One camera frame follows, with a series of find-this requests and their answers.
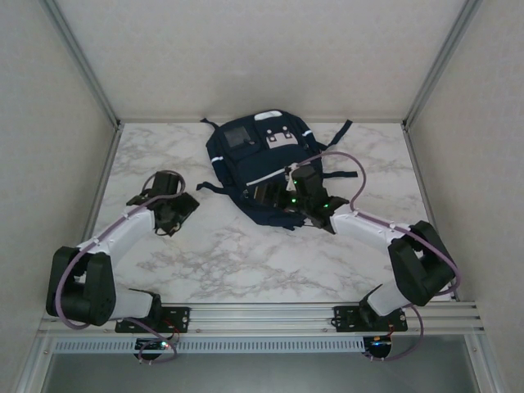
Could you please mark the navy blue backpack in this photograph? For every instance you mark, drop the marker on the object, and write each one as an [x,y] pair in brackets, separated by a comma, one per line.
[245,163]

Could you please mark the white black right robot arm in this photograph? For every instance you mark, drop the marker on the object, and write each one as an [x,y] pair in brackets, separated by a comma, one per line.
[417,262]

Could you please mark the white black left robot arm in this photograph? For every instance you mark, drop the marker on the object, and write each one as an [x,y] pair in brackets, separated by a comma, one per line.
[82,286]

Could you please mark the aluminium side table rail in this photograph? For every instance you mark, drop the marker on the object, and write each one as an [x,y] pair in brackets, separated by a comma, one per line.
[453,296]
[108,163]

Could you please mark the aluminium back frame bar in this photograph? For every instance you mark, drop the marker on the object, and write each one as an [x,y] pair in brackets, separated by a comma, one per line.
[163,120]

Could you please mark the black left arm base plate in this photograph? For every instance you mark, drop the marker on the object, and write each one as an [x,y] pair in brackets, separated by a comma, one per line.
[176,317]

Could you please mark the aluminium mounting rail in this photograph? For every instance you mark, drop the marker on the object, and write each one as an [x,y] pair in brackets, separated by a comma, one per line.
[262,317]

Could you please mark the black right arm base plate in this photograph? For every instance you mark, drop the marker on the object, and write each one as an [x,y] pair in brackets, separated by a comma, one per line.
[348,317]

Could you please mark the aluminium frame post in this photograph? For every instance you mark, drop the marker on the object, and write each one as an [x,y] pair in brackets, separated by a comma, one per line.
[84,61]
[441,61]

